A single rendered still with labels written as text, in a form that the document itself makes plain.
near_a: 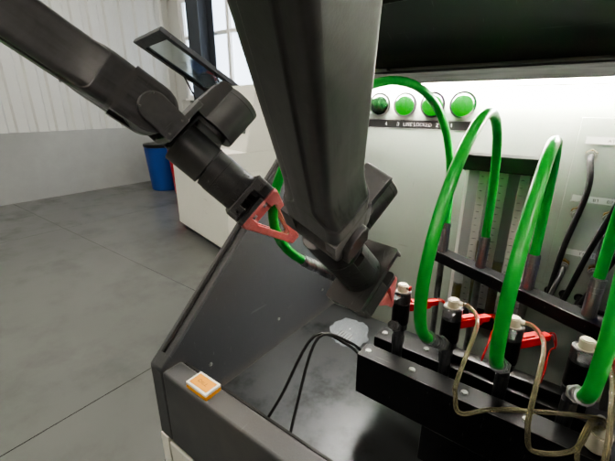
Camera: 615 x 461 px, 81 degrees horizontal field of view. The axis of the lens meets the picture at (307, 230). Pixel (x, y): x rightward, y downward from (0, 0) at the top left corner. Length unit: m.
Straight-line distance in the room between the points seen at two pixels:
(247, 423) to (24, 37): 0.53
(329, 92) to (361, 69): 0.02
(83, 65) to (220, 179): 0.19
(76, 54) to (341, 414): 0.68
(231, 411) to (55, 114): 6.57
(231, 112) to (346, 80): 0.34
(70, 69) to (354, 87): 0.35
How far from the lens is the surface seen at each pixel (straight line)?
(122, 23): 7.60
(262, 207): 0.48
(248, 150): 3.33
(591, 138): 0.78
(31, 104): 6.91
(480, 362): 0.66
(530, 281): 0.67
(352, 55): 0.17
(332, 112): 0.18
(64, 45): 0.49
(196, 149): 0.49
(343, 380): 0.83
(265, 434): 0.58
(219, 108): 0.51
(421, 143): 0.84
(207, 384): 0.64
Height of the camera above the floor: 1.38
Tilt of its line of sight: 19 degrees down
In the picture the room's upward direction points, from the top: straight up
